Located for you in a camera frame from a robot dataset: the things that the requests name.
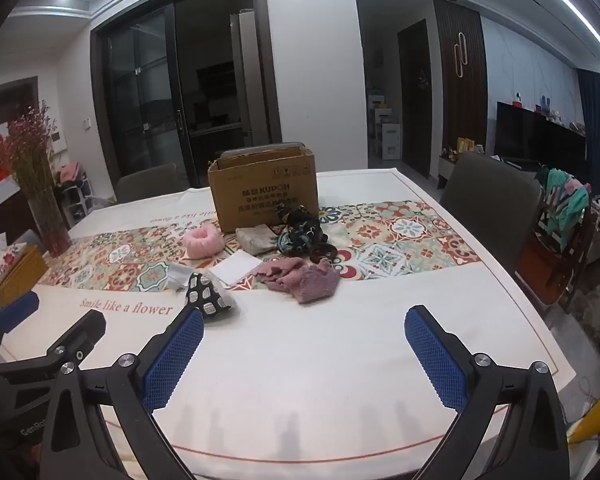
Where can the white shoe rack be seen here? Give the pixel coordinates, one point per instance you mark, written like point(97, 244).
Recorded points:
point(75, 200)

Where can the pink fluffy scrunchie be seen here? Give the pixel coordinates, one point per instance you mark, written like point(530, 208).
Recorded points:
point(200, 246)

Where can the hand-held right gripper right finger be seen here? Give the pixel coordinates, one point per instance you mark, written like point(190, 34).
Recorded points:
point(437, 360)

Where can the beige cloth pouch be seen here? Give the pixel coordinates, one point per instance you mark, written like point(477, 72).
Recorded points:
point(257, 240)

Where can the sliding glass door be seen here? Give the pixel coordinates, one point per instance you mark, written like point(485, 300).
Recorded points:
point(145, 100)

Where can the brown entry door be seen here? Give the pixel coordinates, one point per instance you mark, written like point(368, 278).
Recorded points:
point(20, 105)

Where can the grey dining chair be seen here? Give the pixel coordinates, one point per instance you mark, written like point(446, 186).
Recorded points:
point(260, 146)
point(145, 185)
point(490, 200)

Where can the black patterned scarf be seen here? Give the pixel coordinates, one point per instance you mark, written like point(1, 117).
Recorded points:
point(300, 232)

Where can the low television cabinet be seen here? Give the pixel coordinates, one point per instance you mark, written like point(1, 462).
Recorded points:
point(447, 162)

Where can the purple knit cloth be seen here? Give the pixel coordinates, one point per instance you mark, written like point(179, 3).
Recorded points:
point(315, 282)

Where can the grey plush rabbit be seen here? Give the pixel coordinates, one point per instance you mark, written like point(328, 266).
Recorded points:
point(546, 105)

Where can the dark brown scrunchie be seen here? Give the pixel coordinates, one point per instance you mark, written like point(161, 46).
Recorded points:
point(316, 256)

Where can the brown cardboard box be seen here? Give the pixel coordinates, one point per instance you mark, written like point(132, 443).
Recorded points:
point(260, 195)

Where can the dark wooden door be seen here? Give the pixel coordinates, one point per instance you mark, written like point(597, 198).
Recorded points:
point(415, 110)

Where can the pink cloth on rack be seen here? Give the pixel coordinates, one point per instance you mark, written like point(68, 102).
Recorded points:
point(70, 172)

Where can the black white patterned pouch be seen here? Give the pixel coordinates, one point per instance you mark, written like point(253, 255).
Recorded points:
point(207, 295)

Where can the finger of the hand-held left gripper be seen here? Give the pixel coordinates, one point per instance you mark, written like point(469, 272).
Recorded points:
point(82, 330)
point(17, 310)

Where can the black television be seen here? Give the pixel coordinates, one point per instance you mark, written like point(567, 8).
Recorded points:
point(535, 135)

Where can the floral tissue box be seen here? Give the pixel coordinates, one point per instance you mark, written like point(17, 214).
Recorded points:
point(20, 270)

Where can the white folded cloth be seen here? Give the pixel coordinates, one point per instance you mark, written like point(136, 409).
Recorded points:
point(232, 267)

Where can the white storage boxes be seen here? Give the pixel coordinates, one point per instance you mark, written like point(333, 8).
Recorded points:
point(387, 135)

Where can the yellow snack bag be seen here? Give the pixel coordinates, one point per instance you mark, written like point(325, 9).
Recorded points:
point(464, 145)

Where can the wooden high chair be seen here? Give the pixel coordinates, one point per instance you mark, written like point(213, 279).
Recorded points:
point(545, 265)

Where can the glass vase with dried flowers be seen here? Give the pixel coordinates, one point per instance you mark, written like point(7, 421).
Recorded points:
point(50, 225)

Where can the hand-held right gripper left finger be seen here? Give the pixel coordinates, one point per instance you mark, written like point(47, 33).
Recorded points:
point(172, 355)

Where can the ceiling light strip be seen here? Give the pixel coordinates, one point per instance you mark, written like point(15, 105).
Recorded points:
point(570, 10)

